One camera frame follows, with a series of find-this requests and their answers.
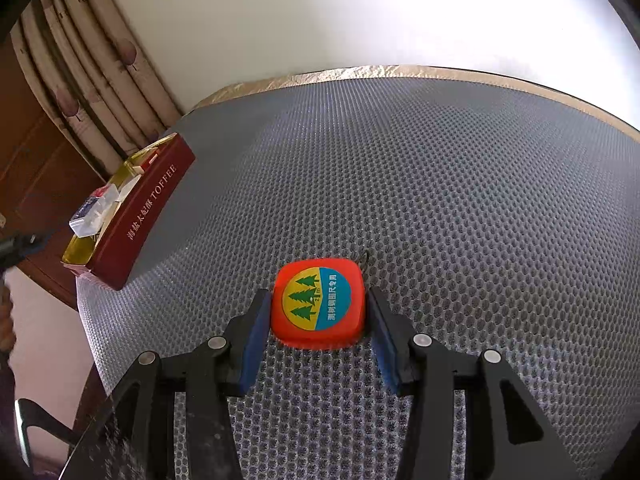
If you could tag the grey honeycomb mesh mat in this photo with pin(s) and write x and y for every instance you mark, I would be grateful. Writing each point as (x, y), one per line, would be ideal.
(492, 218)

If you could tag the red toffee tin box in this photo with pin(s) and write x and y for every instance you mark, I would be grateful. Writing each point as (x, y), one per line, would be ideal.
(145, 181)

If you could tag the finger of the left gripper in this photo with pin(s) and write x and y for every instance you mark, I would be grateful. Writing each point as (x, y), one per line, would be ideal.
(16, 248)

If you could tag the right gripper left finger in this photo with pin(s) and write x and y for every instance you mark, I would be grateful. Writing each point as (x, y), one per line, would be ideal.
(132, 436)

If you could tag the orange tape measure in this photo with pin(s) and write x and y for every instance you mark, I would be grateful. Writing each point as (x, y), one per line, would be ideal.
(318, 304)

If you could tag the beige patterned curtain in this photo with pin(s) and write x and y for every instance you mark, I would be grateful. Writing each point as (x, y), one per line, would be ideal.
(92, 78)

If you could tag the person's left hand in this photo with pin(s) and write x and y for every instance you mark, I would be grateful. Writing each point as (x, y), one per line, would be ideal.
(7, 332)

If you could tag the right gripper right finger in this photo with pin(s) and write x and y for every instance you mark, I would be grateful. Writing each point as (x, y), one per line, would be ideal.
(507, 435)

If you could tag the clear plastic box blue label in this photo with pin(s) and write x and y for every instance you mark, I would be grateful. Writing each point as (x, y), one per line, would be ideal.
(88, 218)

